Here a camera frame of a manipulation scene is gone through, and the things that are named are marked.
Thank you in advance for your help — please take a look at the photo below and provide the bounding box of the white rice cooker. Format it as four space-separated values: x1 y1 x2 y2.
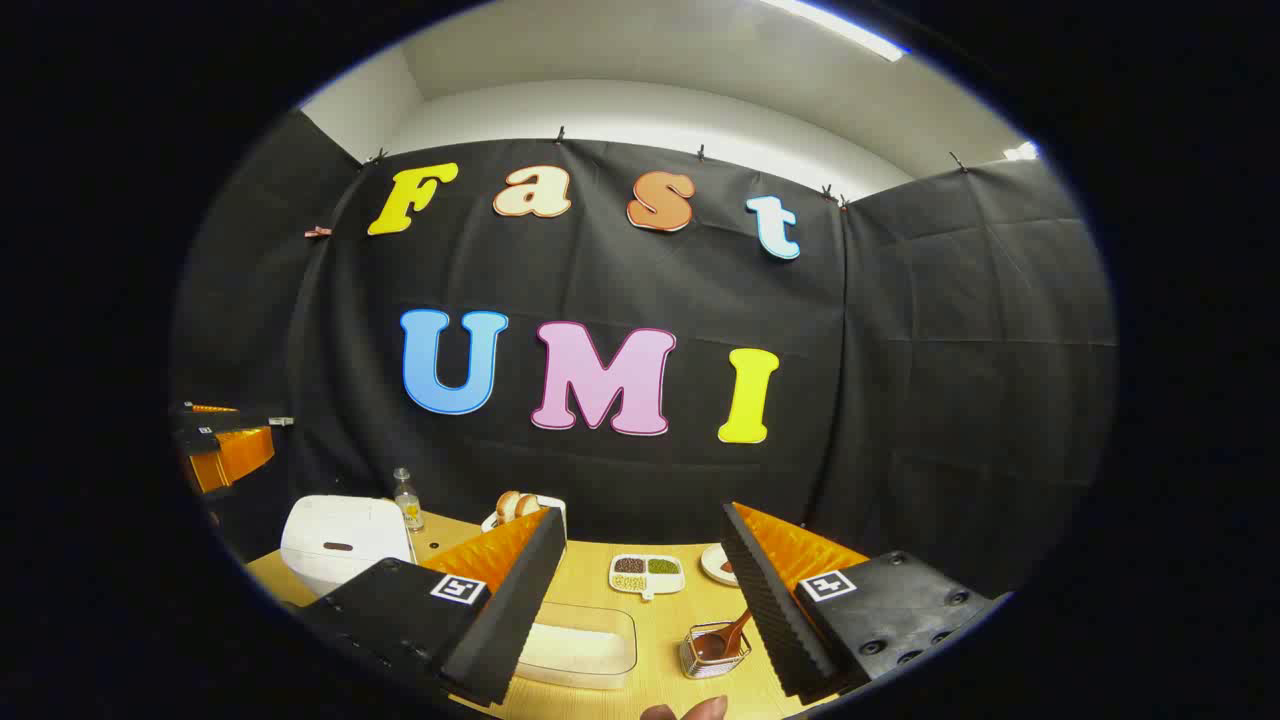
280 495 416 598

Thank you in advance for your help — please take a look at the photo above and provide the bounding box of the clear box of white rice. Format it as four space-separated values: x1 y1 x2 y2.
515 601 639 691

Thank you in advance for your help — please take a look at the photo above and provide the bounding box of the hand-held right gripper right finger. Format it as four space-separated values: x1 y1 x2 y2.
720 502 1001 706

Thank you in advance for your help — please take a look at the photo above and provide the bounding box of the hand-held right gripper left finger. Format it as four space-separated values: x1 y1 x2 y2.
300 507 568 708

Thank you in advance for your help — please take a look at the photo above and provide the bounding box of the black backdrop cloth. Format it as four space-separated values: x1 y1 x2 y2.
170 108 1119 601

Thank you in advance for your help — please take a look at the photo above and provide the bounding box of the white round plate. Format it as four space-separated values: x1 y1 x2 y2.
700 542 741 587

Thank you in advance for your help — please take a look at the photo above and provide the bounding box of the brown wooden spoon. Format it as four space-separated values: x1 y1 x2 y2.
692 608 753 663

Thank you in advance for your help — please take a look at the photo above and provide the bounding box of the metal wire chopstick holder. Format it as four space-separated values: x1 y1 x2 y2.
679 620 753 680

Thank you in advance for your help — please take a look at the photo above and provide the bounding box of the white divided bean dish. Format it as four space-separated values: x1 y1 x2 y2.
609 553 687 601

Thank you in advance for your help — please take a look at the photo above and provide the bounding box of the white toaster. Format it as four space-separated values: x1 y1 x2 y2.
481 494 568 536

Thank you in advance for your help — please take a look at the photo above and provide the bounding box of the small glass bottle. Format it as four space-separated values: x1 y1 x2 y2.
393 467 425 533

